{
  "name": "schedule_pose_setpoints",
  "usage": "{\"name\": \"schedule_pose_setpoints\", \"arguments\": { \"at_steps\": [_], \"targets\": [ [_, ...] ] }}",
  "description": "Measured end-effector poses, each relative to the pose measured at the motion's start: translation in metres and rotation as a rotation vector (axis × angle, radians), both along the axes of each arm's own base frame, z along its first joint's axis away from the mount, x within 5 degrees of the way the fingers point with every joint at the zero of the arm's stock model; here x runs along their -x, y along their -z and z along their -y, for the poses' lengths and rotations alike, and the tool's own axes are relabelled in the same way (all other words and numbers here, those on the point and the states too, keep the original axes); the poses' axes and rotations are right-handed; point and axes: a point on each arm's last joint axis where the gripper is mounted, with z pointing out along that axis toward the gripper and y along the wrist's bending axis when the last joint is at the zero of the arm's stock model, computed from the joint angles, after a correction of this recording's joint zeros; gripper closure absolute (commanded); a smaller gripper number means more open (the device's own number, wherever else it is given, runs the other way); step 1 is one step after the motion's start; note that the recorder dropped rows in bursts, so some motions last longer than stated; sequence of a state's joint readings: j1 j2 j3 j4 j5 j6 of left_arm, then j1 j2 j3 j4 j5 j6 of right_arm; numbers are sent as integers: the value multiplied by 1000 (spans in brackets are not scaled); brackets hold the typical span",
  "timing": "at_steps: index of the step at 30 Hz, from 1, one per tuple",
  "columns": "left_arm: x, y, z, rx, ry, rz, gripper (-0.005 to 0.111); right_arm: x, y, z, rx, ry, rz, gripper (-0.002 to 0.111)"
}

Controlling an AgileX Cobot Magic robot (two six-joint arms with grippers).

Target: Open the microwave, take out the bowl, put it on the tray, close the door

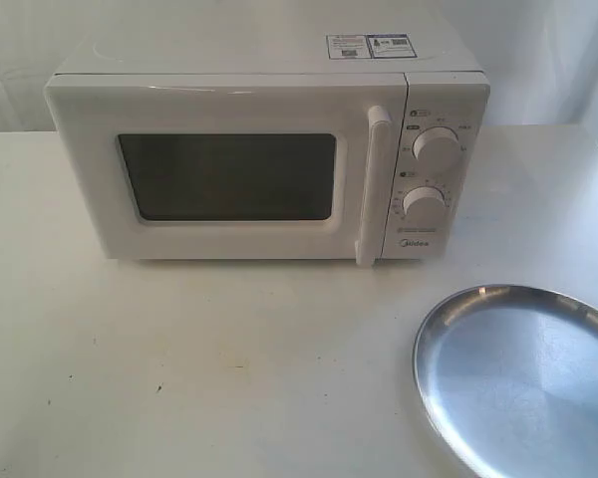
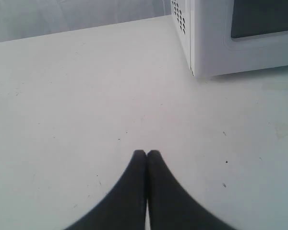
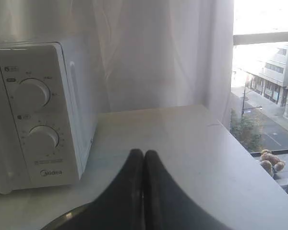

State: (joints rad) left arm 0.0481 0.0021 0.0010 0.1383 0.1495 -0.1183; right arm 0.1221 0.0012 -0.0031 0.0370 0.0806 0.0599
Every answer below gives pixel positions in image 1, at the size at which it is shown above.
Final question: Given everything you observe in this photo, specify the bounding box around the white control knob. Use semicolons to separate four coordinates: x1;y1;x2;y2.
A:
402;186;447;228
413;126;461;170

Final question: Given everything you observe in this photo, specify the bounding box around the blue white warning sticker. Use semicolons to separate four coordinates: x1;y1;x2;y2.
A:
326;33;418;60

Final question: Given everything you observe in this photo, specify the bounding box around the white microwave oven body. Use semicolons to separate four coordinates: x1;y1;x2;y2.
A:
49;4;489;267

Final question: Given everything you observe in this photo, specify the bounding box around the upper white control knob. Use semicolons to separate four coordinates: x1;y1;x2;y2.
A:
413;126;461;170

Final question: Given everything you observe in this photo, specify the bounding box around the round stainless steel tray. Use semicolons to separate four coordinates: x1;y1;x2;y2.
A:
412;284;598;477

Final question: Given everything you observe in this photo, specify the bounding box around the lower white control knob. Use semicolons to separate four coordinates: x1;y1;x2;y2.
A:
402;186;447;228

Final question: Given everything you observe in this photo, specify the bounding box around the white microwave door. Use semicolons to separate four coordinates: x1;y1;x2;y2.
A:
45;73;408;266

